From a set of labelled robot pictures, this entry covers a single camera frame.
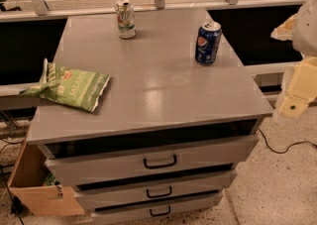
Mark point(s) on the top grey drawer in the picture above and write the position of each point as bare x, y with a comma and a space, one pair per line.
141, 162

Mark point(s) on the wooden side box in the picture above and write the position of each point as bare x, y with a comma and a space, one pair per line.
27, 182

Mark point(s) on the white green soda can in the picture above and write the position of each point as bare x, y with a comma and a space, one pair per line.
125, 19

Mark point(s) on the grey drawer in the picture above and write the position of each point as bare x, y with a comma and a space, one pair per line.
157, 208
141, 162
155, 189

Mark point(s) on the middle grey drawer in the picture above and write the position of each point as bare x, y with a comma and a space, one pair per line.
155, 189

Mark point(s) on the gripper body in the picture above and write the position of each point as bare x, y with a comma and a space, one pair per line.
307, 31

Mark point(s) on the grey drawer cabinet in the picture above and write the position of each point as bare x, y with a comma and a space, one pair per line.
158, 94

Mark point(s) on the blue pepsi can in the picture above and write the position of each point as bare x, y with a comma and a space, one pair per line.
207, 43

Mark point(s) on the bottom grey drawer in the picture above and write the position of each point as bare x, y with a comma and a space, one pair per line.
157, 208

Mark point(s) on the green jalapeno chip bag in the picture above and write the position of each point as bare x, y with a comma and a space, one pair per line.
69, 86

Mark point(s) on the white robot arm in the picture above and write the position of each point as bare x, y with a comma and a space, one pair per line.
301, 29

